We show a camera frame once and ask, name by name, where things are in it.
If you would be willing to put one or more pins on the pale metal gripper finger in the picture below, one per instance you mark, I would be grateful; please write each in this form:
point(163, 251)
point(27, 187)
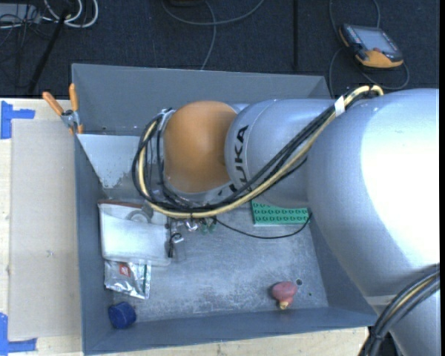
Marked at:
point(181, 252)
point(170, 247)

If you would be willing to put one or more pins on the white folded cloth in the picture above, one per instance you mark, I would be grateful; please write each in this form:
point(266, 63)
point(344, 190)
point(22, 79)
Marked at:
point(131, 241)

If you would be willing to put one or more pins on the grey metal bin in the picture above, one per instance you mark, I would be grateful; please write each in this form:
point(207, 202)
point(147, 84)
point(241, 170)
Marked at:
point(226, 273)

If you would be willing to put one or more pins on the silver foil packet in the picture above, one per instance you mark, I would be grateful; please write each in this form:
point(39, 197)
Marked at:
point(128, 278)

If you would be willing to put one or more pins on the blue round cap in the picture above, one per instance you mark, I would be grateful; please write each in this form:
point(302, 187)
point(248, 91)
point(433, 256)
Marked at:
point(122, 315)

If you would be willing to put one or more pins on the green studded flat block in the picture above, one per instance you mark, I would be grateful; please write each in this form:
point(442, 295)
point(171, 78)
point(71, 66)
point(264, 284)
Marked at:
point(278, 214)

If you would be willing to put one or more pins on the red toy fruit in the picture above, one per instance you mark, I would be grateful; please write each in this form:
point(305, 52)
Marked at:
point(283, 290)

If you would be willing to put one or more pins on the pale flat board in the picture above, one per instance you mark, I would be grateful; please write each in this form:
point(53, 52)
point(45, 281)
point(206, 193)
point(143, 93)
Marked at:
point(41, 217)

